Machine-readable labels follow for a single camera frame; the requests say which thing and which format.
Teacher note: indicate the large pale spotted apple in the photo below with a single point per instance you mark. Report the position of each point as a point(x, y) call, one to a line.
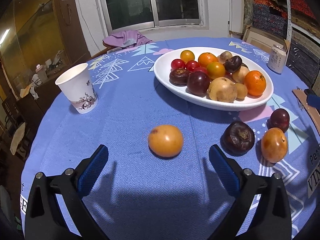
point(222, 89)

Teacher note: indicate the blue patterned tablecloth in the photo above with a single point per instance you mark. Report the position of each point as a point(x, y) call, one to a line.
point(140, 195)

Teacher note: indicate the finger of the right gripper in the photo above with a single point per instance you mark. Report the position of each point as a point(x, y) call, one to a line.
point(312, 99)

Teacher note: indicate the yellow-orange round citrus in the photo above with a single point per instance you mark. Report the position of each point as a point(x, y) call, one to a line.
point(215, 70)

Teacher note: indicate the small yellow-orange tomato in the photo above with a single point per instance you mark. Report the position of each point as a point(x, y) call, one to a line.
point(187, 56)

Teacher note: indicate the large orange mandarin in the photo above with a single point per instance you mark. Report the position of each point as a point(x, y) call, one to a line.
point(255, 83)

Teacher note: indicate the shelf with fabric boxes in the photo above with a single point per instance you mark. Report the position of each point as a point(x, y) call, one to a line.
point(290, 20)

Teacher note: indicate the orange-tan spotted fruit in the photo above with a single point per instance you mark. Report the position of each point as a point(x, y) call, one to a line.
point(166, 141)

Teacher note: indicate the wooden glass cabinet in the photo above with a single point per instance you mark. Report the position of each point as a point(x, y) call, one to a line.
point(38, 31)

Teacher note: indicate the window with metal frame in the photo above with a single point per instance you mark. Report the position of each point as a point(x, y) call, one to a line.
point(121, 15)

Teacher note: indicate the small tan fruit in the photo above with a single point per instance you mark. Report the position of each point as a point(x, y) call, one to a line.
point(241, 91)

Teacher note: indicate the small mandarin on plate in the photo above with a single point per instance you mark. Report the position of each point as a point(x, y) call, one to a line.
point(206, 58)

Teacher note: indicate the purple cloth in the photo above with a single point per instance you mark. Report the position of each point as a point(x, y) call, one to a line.
point(126, 39)

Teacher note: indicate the pale tan round fruit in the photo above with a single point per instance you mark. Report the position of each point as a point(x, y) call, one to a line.
point(240, 74)

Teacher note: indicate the red tomato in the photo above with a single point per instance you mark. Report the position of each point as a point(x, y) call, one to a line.
point(200, 69)
point(192, 65)
point(177, 64)

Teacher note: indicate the white paper cup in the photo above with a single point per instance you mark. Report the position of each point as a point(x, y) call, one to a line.
point(77, 86)

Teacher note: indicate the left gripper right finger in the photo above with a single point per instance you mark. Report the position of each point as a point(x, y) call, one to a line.
point(272, 219)

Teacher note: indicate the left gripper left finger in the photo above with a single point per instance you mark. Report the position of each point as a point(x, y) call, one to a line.
point(44, 218)

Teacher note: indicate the white drink can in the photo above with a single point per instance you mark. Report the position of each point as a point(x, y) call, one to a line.
point(277, 59)

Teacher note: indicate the dark brown mangosteen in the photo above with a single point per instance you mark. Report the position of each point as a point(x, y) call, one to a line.
point(179, 77)
point(233, 64)
point(238, 138)

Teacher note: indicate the dark purple plum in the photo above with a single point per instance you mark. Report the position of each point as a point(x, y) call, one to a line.
point(279, 119)
point(198, 83)

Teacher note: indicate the tan spotted round fruit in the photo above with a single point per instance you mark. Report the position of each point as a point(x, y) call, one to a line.
point(224, 56)

